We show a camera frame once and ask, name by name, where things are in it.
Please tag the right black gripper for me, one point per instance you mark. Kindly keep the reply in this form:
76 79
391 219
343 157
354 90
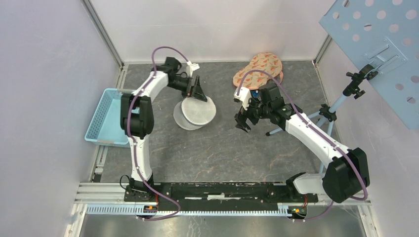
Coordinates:
243 114

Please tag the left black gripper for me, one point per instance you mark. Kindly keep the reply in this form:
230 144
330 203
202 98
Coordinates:
197 91

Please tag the white mesh laundry bag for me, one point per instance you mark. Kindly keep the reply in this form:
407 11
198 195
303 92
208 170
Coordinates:
192 114

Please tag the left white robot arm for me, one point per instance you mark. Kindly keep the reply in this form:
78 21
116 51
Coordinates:
137 117

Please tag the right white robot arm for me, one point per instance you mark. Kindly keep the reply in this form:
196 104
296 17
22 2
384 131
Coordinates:
347 173

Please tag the blue toy car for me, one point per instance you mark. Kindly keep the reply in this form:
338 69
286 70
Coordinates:
255 93

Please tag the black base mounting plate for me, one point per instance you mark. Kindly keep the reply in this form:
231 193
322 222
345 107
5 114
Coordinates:
272 192

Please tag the light blue tripod stand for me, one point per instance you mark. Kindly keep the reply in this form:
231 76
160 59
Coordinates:
330 108

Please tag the light blue plastic basket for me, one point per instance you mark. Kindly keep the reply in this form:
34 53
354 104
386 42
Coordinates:
104 128

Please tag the blue perforated panel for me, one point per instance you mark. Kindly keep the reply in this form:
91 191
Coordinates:
385 35

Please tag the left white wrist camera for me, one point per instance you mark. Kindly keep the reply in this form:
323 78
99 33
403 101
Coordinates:
192 66

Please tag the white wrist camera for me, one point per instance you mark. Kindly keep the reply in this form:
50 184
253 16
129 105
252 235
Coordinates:
192 66
242 95

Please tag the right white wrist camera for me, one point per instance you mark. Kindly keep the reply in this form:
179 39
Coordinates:
242 95

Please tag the light blue slotted cable duct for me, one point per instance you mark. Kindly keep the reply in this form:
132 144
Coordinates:
141 210

